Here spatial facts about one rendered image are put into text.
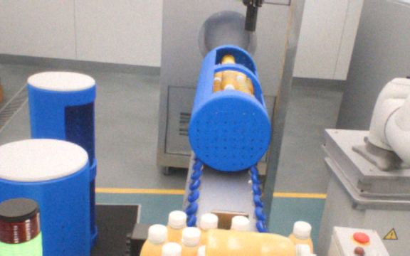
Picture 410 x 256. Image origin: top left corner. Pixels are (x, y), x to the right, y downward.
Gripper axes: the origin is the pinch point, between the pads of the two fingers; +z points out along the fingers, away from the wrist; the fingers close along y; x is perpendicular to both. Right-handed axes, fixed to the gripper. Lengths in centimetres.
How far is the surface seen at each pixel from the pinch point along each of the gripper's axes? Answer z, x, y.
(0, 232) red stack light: 25, 16, 86
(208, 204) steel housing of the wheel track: 56, 2, 15
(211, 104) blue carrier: 29.6, -11.1, 0.8
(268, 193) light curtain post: 117, -41, -105
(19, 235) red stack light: 26, 18, 85
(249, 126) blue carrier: 36.1, -0.3, -7.3
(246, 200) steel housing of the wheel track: 56, 9, 4
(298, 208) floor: 150, -42, -156
